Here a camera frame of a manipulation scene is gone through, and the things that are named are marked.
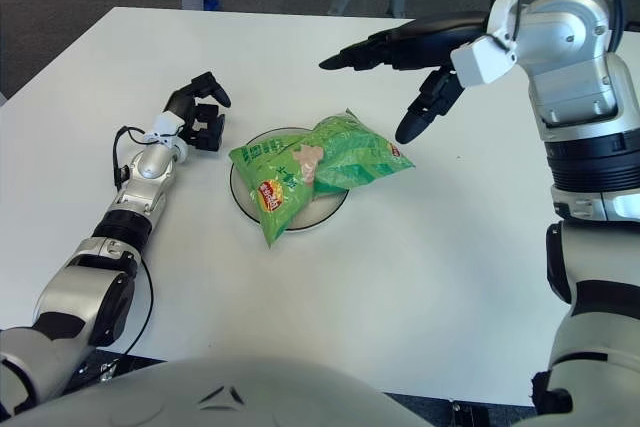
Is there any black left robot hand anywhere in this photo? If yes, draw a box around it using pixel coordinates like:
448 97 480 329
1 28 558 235
162 72 233 153

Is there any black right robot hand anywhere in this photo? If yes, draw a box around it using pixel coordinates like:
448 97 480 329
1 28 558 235
318 10 494 144

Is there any green potato chips bag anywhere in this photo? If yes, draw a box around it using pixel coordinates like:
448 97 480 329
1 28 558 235
228 107 417 249

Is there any white plate with black rim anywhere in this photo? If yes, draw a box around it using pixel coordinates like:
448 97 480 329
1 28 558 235
229 127 350 233

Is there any grey robot torso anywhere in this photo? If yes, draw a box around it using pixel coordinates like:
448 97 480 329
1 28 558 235
4 354 431 427

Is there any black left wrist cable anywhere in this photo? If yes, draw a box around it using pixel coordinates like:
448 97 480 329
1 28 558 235
112 125 166 193

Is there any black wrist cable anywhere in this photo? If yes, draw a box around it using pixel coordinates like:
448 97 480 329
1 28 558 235
487 0 629 56
112 125 166 193

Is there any black left elbow cable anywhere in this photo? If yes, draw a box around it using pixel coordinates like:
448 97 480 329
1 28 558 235
112 256 154 353

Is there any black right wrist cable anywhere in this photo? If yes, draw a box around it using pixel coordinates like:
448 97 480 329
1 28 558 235
487 0 629 56

